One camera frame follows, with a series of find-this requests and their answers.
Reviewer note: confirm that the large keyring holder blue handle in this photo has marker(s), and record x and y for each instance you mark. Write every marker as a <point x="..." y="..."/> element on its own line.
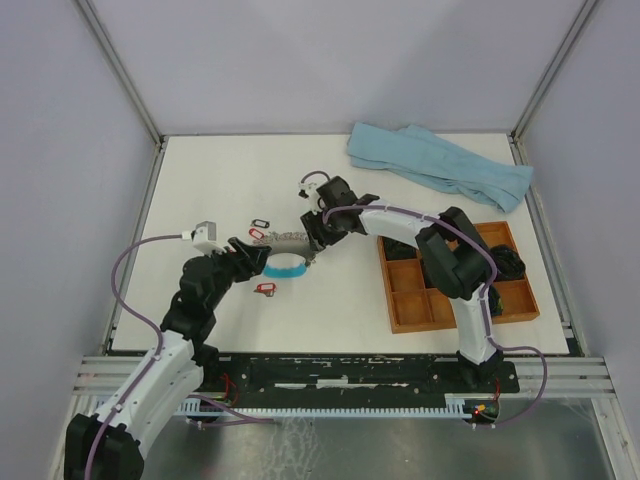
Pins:
<point x="290" y="257"/>

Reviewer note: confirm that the rolled black tie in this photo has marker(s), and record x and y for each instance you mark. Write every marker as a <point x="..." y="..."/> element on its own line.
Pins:
<point x="509" y="265"/>

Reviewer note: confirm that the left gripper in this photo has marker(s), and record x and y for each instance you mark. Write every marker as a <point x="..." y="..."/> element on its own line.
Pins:
<point x="248" y="259"/>

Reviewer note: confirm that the black tag key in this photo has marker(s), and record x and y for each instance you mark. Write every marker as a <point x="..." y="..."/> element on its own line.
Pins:
<point x="260" y="223"/>

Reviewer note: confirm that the rolled dark tie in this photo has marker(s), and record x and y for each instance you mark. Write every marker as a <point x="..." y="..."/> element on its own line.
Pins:
<point x="395" y="250"/>

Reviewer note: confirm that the red tag key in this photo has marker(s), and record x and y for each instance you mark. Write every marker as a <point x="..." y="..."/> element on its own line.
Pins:
<point x="256" y="233"/>
<point x="267" y="289"/>

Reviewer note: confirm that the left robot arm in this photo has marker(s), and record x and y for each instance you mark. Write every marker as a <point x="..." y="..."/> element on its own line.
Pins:
<point x="113" y="442"/>

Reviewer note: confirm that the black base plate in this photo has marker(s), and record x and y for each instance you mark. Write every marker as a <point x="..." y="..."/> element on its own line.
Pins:
<point x="255" y="376"/>

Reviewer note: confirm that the rolled blue-yellow tie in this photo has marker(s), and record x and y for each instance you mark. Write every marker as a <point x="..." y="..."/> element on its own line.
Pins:
<point x="495" y="302"/>

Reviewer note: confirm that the light blue cloth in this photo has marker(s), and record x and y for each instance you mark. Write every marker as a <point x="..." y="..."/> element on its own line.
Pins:
<point x="418" y="155"/>

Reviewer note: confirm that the wooden compartment tray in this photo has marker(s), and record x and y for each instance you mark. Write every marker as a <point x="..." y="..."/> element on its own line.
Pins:
<point x="415" y="305"/>

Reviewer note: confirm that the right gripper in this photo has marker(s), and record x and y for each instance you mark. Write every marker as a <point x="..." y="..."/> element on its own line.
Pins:
<point x="312" y="224"/>

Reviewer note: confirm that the grey cable duct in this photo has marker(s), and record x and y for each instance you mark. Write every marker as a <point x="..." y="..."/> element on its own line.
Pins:
<point x="195" y="407"/>

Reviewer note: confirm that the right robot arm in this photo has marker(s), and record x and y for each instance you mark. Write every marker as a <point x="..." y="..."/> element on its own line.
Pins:
<point x="458" y="262"/>

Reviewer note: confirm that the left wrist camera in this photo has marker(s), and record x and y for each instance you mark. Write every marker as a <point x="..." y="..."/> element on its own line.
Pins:
<point x="204" y="238"/>

